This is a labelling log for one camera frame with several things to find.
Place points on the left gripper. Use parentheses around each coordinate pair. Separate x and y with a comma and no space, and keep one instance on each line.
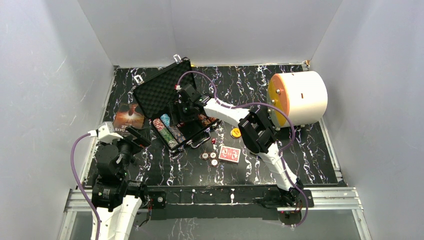
(133,142)

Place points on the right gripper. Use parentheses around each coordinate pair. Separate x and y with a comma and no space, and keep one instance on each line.
(176,107)

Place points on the red playing card deck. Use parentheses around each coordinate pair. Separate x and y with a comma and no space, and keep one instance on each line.
(229,154)

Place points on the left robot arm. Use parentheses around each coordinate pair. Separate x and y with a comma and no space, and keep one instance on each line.
(116,199)

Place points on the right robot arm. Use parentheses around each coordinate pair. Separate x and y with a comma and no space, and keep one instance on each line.
(259,136)

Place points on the brown chip row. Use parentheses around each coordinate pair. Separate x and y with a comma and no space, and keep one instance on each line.
(205,121)

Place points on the dark book with orange cover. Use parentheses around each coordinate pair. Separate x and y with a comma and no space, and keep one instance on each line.
(128,114)

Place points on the red green chip row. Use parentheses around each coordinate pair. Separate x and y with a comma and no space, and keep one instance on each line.
(164,132)

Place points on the blue grey chip row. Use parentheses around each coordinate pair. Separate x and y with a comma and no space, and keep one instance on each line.
(176,133)

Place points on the black poker chip case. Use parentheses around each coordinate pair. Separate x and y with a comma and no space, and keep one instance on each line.
(157,90)

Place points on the brown poker chip left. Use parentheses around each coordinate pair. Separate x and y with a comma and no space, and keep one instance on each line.
(205,156)

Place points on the white poker chip upper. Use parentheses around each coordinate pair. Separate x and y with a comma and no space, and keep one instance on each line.
(213,155)

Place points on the white poker chip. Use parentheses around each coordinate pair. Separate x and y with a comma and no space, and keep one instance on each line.
(214,162)
(213,155)

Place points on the yellow dealer button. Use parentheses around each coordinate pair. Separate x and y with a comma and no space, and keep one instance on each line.
(235,133)

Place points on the white poker chip lower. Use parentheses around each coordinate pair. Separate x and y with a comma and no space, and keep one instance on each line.
(214,162)

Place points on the white orange cylindrical drum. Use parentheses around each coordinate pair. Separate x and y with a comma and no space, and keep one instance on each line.
(302,96)

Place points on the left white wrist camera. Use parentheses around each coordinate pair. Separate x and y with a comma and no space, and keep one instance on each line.
(105,133)

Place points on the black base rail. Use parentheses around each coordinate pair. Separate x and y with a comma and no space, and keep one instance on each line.
(224,202)

